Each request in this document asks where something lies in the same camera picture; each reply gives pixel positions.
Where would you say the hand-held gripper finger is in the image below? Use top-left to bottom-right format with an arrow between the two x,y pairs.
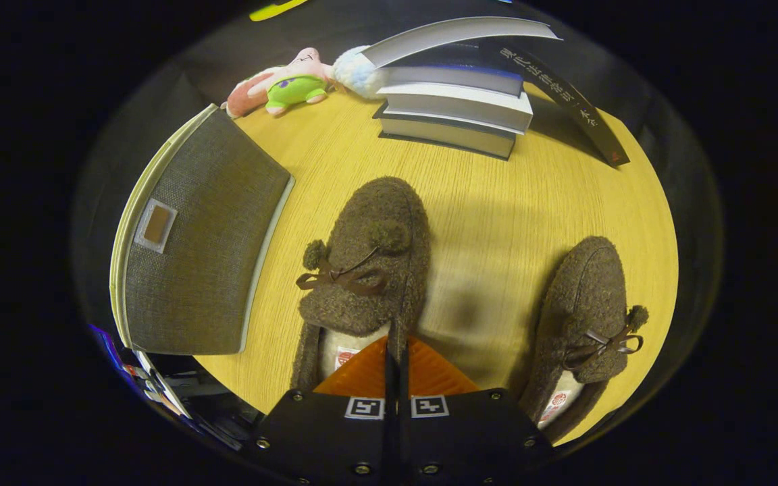
254,335 -> 396,486
399,335 -> 555,486

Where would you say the brown fuzzy shoe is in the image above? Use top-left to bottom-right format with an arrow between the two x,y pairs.
519,236 -> 650,443
290,177 -> 432,394

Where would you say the grey fabric storage box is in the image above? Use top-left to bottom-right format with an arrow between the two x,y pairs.
109,103 -> 295,356

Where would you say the open laptop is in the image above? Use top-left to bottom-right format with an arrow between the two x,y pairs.
90,324 -> 130,372

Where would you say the thick black cover book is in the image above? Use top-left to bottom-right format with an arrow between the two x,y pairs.
373,105 -> 519,161

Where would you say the thick white book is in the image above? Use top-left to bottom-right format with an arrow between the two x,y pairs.
381,82 -> 534,134

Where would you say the dark blue cover book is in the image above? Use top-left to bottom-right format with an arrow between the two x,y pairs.
379,65 -> 525,97

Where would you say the white blue cloud plush toy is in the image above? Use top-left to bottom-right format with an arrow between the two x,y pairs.
332,45 -> 390,101

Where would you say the pink starfish plush toy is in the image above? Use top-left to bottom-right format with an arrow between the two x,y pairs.
247,47 -> 336,117

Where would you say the watermelon slice plush toy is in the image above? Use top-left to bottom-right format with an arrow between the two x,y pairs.
226,65 -> 283,119

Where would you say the slim black book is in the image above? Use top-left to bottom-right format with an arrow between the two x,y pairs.
482,38 -> 631,168

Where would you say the pale blue cover book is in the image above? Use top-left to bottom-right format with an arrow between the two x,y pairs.
361,17 -> 561,70

